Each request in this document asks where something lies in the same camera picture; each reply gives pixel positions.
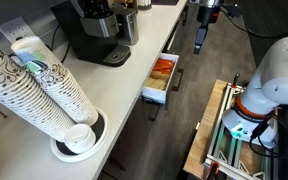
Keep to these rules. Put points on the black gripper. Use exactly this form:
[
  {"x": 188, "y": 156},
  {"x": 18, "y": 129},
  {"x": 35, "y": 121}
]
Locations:
[{"x": 209, "y": 15}]

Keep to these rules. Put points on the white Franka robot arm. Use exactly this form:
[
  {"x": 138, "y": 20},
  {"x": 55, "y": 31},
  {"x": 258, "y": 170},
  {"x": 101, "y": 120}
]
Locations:
[{"x": 277, "y": 76}]

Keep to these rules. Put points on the tan packet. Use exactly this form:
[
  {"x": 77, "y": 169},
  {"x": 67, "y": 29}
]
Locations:
[
  {"x": 160, "y": 75},
  {"x": 156, "y": 83}
]

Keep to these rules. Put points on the white open drawer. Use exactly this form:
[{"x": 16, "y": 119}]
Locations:
[{"x": 154, "y": 95}]

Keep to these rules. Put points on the white container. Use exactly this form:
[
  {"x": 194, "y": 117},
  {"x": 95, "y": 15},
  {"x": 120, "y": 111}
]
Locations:
[{"x": 144, "y": 4}]

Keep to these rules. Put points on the stainless steel canister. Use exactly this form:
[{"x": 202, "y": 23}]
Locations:
[{"x": 129, "y": 25}]

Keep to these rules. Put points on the wooden board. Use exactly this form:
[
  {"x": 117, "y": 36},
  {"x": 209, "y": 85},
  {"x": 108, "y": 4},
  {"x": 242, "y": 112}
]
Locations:
[{"x": 205, "y": 133}]

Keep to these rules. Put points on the black coffee machine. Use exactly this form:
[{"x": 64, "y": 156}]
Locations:
[{"x": 90, "y": 33}]

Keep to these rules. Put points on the orange black clamp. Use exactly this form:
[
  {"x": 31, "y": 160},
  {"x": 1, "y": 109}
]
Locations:
[{"x": 213, "y": 170}]

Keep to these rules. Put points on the small patterned paper cup stack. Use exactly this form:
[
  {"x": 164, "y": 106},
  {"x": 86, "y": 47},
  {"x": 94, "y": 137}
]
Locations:
[{"x": 64, "y": 86}]

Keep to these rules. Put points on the white cup lid stack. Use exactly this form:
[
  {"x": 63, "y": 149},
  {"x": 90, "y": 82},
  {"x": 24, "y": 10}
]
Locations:
[{"x": 80, "y": 138}]

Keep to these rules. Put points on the large patterned paper cup stack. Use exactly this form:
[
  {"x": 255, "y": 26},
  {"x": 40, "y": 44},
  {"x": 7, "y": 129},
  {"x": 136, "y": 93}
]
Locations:
[{"x": 20, "y": 96}]

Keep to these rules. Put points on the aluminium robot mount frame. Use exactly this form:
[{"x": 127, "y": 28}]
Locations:
[{"x": 229, "y": 150}]

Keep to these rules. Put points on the white wall outlet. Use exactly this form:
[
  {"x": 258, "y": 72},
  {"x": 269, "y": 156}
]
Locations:
[{"x": 15, "y": 30}]

